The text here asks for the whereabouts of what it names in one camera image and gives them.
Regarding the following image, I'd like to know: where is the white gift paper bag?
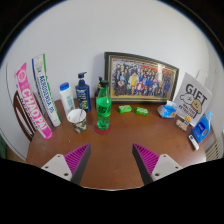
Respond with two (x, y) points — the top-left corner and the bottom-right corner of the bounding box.
(174, 70), (212, 126)

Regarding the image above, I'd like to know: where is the dark blue pump bottle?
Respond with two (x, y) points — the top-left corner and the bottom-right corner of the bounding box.
(75, 72), (91, 112)

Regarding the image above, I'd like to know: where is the green plastic bottle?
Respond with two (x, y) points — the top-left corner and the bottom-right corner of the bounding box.
(96, 80), (111, 130)

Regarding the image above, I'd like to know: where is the white radiator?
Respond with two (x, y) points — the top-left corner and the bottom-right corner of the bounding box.
(205, 134), (222, 161)

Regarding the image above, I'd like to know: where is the framed group photo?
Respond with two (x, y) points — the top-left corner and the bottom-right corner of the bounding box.
(104, 52), (179, 103)

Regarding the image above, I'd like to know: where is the red round coaster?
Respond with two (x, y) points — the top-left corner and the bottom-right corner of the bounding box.
(94, 124), (111, 135)

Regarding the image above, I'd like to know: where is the patterned paper cup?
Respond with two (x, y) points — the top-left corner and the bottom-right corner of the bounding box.
(67, 109), (87, 133)

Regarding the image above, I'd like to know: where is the small white remote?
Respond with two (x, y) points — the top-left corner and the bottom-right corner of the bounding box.
(188, 135), (199, 150)

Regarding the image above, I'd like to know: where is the brown wooden chair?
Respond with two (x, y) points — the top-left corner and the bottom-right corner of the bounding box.
(13, 92), (36, 141)

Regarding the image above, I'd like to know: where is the blue white tall box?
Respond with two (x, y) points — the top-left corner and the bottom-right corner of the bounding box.
(32, 54), (61, 127)

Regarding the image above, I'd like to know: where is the left green soap bar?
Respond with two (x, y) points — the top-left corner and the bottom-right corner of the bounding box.
(118, 105), (132, 113)

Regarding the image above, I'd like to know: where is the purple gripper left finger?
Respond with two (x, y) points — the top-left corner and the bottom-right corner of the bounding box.
(42, 143), (91, 185)

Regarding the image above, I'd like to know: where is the blue detergent bottle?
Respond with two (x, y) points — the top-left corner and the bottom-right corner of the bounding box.
(192, 111), (213, 142)

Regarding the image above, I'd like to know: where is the pink tall box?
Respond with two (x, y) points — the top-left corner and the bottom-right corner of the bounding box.
(15, 64), (52, 139)

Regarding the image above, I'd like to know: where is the right green soap bar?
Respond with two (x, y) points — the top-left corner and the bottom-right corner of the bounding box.
(135, 107), (148, 116)

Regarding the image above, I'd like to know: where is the blue tissue pack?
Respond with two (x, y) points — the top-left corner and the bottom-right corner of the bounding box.
(157, 101), (177, 119)

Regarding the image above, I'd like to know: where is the green soap bar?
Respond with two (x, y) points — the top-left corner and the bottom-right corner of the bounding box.
(118, 105), (132, 113)
(135, 107), (148, 116)

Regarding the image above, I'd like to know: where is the white bottle blue cap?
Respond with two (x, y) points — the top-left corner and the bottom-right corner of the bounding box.
(60, 82), (75, 115)

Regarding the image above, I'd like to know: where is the amber pump bottle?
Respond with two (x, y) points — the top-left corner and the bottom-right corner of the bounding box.
(95, 76), (103, 98)

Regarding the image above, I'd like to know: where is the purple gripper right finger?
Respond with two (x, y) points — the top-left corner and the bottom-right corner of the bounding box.
(132, 144), (182, 185)

